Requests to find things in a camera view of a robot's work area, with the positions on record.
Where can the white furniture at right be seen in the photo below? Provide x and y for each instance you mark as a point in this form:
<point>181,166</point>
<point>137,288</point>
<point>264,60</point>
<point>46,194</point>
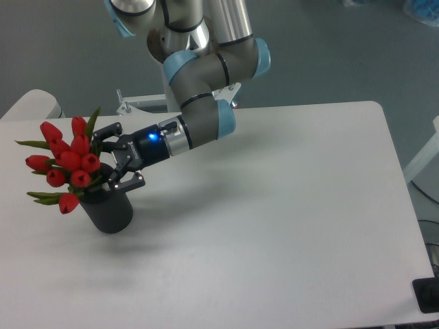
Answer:
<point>423,157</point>

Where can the white rounded chair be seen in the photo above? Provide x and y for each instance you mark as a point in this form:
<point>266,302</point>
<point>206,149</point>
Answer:
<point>34,105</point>

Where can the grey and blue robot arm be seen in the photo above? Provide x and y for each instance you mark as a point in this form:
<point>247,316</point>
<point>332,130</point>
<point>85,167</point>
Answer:
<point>203,46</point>

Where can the black device at table edge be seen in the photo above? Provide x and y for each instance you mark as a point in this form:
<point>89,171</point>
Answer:
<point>426,292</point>

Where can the blue plastic bag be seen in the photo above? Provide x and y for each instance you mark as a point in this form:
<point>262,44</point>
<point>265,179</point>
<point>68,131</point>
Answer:
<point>423,11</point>

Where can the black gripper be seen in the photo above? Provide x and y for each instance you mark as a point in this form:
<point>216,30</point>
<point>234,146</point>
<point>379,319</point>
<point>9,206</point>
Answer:
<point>138,150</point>

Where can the black ribbed cylindrical vase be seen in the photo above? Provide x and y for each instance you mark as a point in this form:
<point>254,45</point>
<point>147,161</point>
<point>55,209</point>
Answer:
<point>110,211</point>

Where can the red tulip bouquet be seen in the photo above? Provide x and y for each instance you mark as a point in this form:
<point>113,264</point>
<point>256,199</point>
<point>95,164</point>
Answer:
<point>76,164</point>

